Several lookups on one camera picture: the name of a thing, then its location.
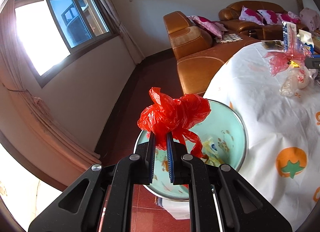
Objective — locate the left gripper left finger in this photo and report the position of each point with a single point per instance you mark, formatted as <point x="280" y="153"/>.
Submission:
<point x="101" y="198"/>

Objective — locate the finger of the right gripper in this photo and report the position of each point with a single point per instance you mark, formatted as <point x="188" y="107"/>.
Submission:
<point x="312" y="62"/>

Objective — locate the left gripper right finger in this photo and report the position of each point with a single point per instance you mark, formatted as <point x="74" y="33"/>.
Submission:
<point x="220" y="199"/>

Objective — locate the clear plastic bag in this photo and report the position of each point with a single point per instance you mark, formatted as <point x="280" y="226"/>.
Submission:
<point x="298" y="79"/>

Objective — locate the pink cellophane wrapper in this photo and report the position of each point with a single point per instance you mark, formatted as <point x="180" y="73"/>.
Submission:
<point x="277" y="61"/>

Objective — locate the red plastic bag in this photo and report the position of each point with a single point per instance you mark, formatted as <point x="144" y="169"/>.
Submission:
<point x="175" y="116"/>

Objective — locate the yellow white wrapper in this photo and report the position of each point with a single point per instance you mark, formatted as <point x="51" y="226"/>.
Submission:
<point x="210" y="153"/>

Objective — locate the mint green trash bin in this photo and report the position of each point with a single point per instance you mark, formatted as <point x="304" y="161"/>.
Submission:
<point x="224" y="141"/>

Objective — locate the yellow candy wrapper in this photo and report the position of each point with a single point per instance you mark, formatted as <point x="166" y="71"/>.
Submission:
<point x="293" y="64"/>

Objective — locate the blue Look milk carton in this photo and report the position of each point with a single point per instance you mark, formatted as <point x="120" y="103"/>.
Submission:
<point x="305" y="41"/>

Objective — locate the dark seaweed snack packet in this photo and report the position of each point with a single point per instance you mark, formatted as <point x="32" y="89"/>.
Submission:
<point x="272" y="45"/>

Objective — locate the tall white blue carton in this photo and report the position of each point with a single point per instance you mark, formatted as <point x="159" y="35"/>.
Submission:
<point x="289" y="35"/>

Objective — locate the pink covered appliance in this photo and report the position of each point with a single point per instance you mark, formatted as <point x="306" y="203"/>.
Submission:
<point x="310" y="18"/>

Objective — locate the pink white pillow right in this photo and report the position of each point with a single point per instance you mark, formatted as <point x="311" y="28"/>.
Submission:
<point x="289" y="17"/>

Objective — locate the pink white pillow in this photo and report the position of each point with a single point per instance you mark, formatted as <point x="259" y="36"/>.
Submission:
<point x="270" y="17"/>
<point x="289" y="17"/>
<point x="250" y="15"/>

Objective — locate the pink white pillow middle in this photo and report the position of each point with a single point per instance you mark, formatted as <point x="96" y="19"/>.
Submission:
<point x="270" y="17"/>

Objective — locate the pink white pillow left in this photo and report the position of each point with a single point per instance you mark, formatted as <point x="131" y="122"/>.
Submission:
<point x="250" y="15"/>

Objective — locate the checkered cloth on sofa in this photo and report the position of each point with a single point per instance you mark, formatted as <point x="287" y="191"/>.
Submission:
<point x="228" y="38"/>

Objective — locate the brown leather back sofa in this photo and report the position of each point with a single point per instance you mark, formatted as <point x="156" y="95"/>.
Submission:
<point x="264" y="20"/>

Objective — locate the pink pillow on chaise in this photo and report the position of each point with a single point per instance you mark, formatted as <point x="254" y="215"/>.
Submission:
<point x="215" y="28"/>

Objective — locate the white orange-print tablecloth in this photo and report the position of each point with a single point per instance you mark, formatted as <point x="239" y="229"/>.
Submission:
<point x="282" y="161"/>

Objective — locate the brown leather chaise sofa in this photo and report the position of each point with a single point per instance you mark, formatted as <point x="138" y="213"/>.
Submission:
<point x="198" y="56"/>

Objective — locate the beige curtain right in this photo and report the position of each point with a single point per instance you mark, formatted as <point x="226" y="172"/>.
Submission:
<point x="130" y="44"/>

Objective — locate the window with dark frame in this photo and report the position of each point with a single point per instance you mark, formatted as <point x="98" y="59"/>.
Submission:
<point x="55" y="33"/>

